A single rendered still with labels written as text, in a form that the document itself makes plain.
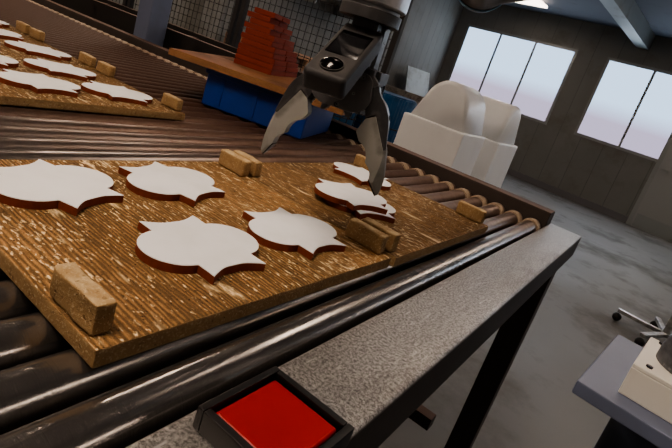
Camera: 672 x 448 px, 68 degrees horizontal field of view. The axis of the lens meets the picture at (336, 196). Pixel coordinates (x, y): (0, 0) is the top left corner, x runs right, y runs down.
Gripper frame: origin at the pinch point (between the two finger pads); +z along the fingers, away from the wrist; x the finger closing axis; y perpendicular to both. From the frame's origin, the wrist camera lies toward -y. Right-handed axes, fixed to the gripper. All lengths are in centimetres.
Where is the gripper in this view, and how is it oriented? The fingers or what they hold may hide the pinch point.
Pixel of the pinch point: (315, 176)
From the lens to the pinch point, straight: 60.2
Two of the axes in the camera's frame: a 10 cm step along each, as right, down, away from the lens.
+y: 2.5, -2.0, 9.5
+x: -9.2, -3.5, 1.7
